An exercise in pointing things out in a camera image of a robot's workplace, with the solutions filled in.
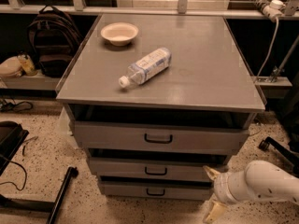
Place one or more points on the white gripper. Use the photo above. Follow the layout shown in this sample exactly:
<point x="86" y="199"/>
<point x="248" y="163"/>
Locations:
<point x="221" y="186"/>

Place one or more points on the grey drawer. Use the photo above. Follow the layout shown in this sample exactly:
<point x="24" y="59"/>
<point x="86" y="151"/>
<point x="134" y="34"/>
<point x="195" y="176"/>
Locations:
<point x="159" y="138"/>
<point x="148" y="169"/>
<point x="160" y="191"/>

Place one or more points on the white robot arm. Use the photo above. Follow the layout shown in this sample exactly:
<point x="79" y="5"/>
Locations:
<point x="260" y="181"/>

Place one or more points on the grey bottom drawer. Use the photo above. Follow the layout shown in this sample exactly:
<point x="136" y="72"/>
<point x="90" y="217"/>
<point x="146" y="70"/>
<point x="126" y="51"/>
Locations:
<point x="160" y="191"/>

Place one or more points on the grey drawer cabinet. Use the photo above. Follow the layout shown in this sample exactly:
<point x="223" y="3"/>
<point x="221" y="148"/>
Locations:
<point x="206" y="85"/>

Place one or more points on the grey top drawer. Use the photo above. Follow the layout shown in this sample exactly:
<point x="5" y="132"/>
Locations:
<point x="159" y="138"/>

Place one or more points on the black office chair base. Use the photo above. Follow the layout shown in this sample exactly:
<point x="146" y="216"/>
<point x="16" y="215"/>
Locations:
<point x="293" y="159"/>

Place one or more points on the clear plastic water bottle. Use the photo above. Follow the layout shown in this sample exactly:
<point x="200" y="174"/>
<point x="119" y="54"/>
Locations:
<point x="146" y="68"/>

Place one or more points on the black stand leg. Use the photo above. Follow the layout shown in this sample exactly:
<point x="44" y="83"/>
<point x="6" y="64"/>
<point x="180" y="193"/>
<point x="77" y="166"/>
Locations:
<point x="51" y="208"/>

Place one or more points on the white bowl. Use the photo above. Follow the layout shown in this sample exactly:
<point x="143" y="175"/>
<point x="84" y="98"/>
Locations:
<point x="119" y="33"/>

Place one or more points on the white power strip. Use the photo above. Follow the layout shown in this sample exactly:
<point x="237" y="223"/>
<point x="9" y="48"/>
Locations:
<point x="271" y="9"/>

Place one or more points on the black box on floor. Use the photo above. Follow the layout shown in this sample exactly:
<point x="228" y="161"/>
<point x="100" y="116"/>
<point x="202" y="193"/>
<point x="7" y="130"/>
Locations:
<point x="12" y="135"/>

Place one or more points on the dark backpack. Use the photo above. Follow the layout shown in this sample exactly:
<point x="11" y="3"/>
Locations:
<point x="55" y="39"/>

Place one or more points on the yellow drink bottle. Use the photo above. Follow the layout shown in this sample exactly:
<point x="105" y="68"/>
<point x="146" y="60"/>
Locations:
<point x="27" y="64"/>

